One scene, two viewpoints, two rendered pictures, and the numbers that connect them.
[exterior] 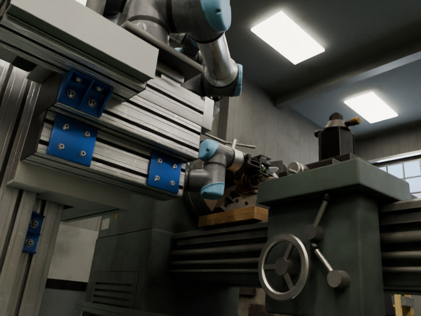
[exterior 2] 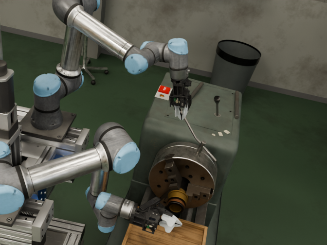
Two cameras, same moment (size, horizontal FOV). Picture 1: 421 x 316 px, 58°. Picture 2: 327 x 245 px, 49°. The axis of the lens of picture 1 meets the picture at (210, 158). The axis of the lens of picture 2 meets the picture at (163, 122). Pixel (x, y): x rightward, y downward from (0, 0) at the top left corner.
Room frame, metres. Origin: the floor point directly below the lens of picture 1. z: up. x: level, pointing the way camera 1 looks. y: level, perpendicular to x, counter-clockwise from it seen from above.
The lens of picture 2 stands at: (0.51, -0.79, 2.25)
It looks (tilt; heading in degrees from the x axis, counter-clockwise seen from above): 35 degrees down; 41
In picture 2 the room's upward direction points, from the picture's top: 13 degrees clockwise
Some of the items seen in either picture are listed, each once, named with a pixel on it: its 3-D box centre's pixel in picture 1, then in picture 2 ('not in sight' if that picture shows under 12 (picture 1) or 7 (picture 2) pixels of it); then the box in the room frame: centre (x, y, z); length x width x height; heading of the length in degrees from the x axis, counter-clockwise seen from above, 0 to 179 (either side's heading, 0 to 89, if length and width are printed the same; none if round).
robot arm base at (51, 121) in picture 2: not in sight; (46, 112); (1.19, 0.52, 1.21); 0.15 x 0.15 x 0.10
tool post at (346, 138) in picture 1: (336, 148); not in sight; (1.03, -0.37, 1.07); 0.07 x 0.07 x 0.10; 36
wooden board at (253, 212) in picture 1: (261, 226); (164, 243); (1.38, -0.21, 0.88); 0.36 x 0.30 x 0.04; 126
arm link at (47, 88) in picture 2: not in sight; (47, 91); (1.19, 0.52, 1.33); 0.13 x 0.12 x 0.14; 21
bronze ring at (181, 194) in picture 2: (247, 181); (177, 200); (1.46, -0.16, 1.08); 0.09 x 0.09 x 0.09; 37
